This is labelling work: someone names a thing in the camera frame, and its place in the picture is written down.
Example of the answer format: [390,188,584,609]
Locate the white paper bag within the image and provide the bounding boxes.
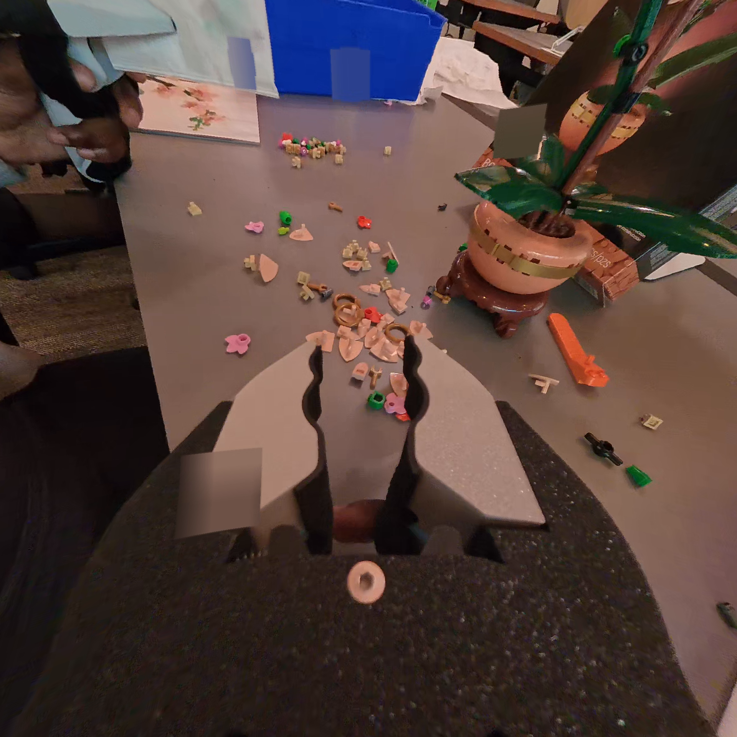
[46,0,281,97]

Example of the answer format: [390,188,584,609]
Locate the crumpled white paper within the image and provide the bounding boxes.
[419,36,522,110]

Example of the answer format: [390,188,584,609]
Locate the grey desk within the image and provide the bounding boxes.
[114,92,737,732]

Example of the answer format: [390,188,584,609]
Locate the pile of peach petals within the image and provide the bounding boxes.
[305,322,404,365]

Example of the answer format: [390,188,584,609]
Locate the toy brick potted plant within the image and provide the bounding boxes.
[435,0,737,340]

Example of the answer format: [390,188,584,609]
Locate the heap of mixed small bricks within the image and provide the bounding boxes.
[279,132,348,169]

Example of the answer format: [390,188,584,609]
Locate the black axle brick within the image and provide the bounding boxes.
[583,431,624,468]

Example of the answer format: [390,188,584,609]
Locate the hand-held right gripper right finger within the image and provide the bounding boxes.
[375,334,547,555]

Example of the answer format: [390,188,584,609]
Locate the person's left hand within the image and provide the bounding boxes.
[0,40,146,175]

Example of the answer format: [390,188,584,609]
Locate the brown wooden table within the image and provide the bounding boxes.
[458,0,577,81]

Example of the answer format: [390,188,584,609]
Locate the dark toy set box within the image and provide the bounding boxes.
[472,0,737,303]

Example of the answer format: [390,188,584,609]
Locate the person's legs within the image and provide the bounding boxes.
[0,342,174,737]

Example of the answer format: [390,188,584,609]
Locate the orange brick separator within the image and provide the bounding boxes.
[546,312,610,388]

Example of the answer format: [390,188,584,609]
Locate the flower instruction booklet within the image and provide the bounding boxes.
[129,74,261,145]

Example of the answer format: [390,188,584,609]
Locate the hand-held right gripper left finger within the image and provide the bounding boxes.
[216,339,336,556]

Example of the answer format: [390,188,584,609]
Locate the blue plastic bin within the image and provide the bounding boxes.
[264,0,449,103]

